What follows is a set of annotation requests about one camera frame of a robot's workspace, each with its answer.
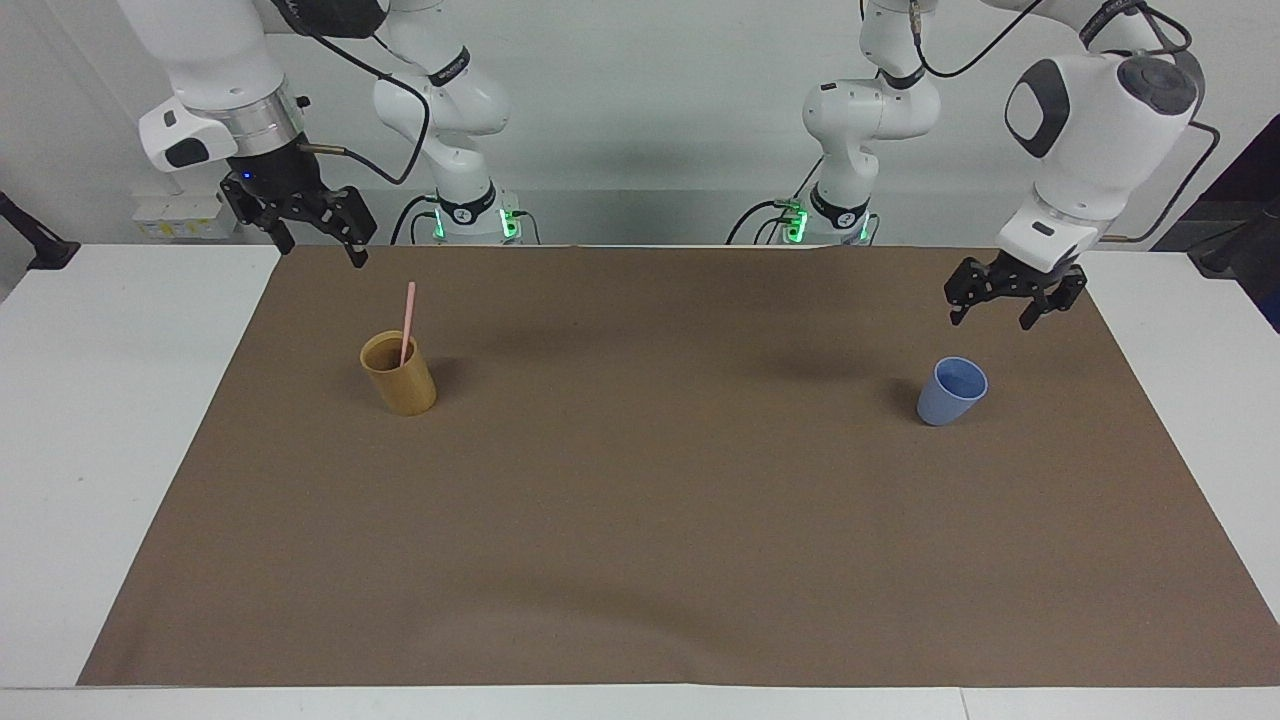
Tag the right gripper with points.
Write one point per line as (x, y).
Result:
(272, 175)

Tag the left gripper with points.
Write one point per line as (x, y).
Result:
(1035, 279)

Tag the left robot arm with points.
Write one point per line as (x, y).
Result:
(1090, 110)

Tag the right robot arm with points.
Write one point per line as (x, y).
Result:
(220, 50)

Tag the blue cup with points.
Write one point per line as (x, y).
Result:
(950, 395)

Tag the pink chopstick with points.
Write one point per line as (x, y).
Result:
(408, 320)

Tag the brown wooden cup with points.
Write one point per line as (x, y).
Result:
(400, 385)

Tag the black stand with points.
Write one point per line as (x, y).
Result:
(35, 245)
(1245, 240)

